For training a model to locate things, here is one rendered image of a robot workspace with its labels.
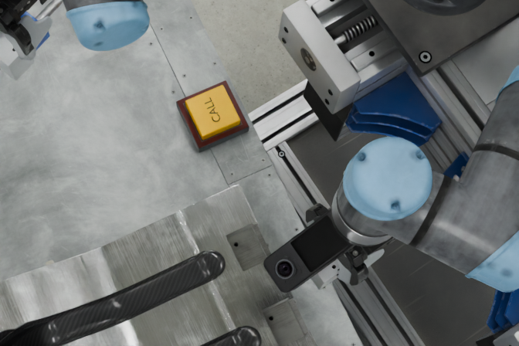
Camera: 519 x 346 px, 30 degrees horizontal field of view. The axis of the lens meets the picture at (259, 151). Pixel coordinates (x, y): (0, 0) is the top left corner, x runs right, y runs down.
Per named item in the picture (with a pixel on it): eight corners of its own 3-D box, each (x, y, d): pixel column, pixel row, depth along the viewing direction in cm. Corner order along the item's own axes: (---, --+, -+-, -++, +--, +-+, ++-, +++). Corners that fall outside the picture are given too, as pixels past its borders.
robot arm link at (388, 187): (420, 232, 86) (334, 188, 87) (397, 256, 96) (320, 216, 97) (456, 158, 88) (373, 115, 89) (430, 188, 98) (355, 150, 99)
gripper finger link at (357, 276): (368, 287, 115) (370, 260, 108) (357, 295, 115) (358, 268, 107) (344, 257, 117) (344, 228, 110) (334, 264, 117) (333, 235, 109)
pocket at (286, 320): (290, 299, 129) (293, 295, 125) (308, 335, 127) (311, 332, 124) (259, 313, 128) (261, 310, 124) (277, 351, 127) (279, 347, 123)
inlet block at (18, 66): (53, -9, 134) (48, -26, 129) (81, 13, 133) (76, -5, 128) (-12, 59, 131) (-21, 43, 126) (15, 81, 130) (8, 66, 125)
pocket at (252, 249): (256, 227, 131) (256, 221, 128) (273, 262, 130) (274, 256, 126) (225, 241, 130) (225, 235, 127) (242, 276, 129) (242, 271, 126)
